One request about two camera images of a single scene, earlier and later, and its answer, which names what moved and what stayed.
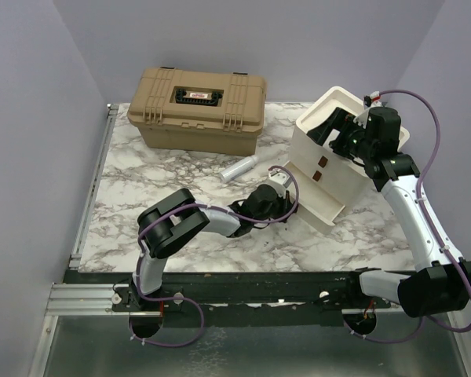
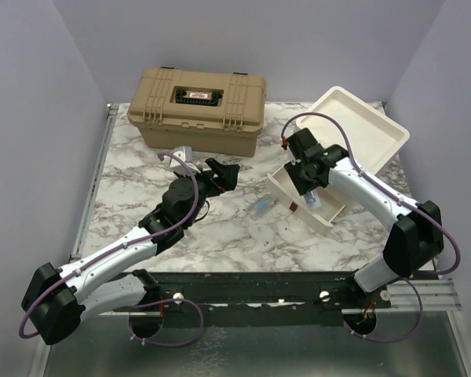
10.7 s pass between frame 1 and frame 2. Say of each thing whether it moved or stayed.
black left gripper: moved
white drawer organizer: stayed
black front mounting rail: stayed
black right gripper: moved
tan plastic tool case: stayed
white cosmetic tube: moved
